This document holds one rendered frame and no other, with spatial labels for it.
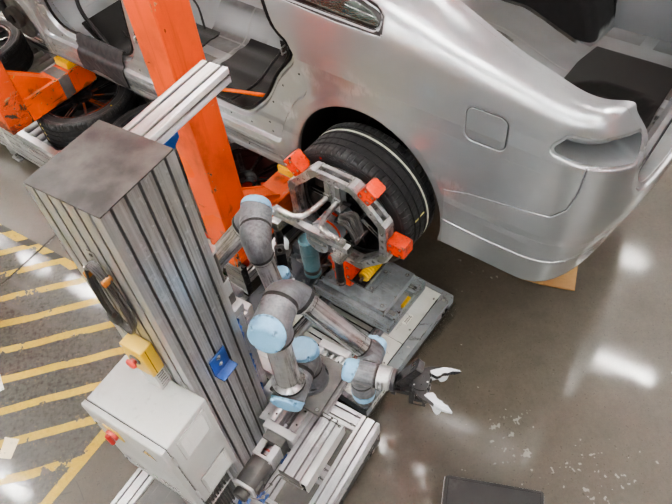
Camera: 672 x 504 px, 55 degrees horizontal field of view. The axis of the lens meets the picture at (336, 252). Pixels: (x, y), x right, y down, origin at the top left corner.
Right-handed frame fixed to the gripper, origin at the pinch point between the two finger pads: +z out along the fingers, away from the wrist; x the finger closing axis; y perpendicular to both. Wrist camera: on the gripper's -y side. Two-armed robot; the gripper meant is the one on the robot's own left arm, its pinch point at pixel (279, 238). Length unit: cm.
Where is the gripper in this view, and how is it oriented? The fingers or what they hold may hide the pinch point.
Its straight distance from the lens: 290.9
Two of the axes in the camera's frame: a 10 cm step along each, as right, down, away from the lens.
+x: 9.9, -1.6, 0.2
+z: -1.4, -7.6, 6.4
